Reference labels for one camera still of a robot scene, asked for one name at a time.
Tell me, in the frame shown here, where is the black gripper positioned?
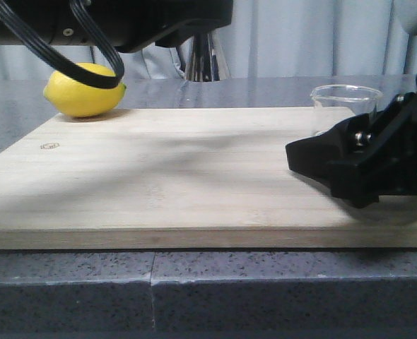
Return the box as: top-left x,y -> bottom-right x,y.
286,76 -> 417,208
7,1 -> 233,53

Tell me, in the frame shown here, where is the clear glass measuring beaker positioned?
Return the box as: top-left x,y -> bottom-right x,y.
310,84 -> 383,136

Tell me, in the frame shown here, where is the silver steel jigger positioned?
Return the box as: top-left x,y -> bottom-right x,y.
184,30 -> 230,83

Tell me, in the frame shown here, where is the yellow lemon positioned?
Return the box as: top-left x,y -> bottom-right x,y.
43,71 -> 127,118

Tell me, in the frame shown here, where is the grey curtain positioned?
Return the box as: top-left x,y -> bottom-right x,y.
0,1 -> 417,80

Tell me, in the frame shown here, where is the light wooden cutting board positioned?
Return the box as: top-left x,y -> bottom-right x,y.
0,107 -> 417,249

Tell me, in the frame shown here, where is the black ribbed cable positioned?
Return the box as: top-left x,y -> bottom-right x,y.
0,0 -> 121,90
69,0 -> 126,81

